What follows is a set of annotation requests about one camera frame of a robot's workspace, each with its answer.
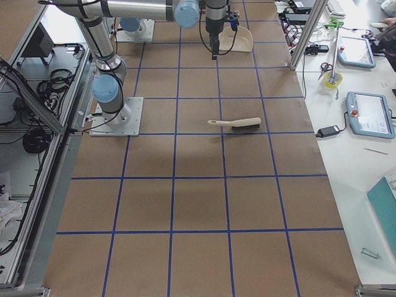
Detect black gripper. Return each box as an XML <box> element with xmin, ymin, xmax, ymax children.
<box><xmin>209</xmin><ymin>31</ymin><xmax>220</xmax><ymax>60</ymax></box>

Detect beige plastic dustpan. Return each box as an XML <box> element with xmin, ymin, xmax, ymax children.
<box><xmin>219</xmin><ymin>26</ymin><xmax>253</xmax><ymax>53</ymax></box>

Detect white brush black bristles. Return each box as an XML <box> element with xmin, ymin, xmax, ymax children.
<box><xmin>207</xmin><ymin>118</ymin><xmax>261</xmax><ymax>131</ymax></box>

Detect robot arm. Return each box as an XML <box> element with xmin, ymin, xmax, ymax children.
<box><xmin>119</xmin><ymin>17</ymin><xmax>147</xmax><ymax>36</ymax></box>
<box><xmin>40</xmin><ymin>1</ymin><xmax>230</xmax><ymax>135</ymax></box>

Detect scissors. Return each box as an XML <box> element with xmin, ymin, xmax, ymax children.
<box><xmin>317</xmin><ymin>62</ymin><xmax>333</xmax><ymax>80</ymax></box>

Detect yellow tape roll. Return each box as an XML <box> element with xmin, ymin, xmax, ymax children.
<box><xmin>322</xmin><ymin>71</ymin><xmax>343</xmax><ymax>92</ymax></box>

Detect far teach pendant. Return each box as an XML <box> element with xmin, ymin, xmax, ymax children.
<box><xmin>337</xmin><ymin>36</ymin><xmax>376</xmax><ymax>69</ymax></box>

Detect teach pendant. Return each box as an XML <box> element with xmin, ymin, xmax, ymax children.
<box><xmin>337</xmin><ymin>36</ymin><xmax>376</xmax><ymax>69</ymax></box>
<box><xmin>346</xmin><ymin>92</ymin><xmax>395</xmax><ymax>139</ymax></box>

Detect black power brick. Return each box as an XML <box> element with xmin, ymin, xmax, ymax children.
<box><xmin>316</xmin><ymin>125</ymin><xmax>340</xmax><ymax>138</ymax></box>

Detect near teach pendant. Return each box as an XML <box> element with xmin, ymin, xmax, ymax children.
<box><xmin>346</xmin><ymin>92</ymin><xmax>395</xmax><ymax>139</ymax></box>

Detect teal notebook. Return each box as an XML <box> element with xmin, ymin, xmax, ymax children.
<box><xmin>367</xmin><ymin>177</ymin><xmax>395</xmax><ymax>240</ymax></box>

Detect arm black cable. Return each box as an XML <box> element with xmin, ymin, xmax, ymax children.
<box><xmin>197</xmin><ymin>9</ymin><xmax>241</xmax><ymax>56</ymax></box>

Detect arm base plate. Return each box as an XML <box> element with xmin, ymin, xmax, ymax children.
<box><xmin>88</xmin><ymin>97</ymin><xmax>144</xmax><ymax>137</ymax></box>
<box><xmin>116</xmin><ymin>19</ymin><xmax>155</xmax><ymax>43</ymax></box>

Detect aluminium frame post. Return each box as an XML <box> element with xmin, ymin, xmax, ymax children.
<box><xmin>289</xmin><ymin>0</ymin><xmax>327</xmax><ymax>71</ymax></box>

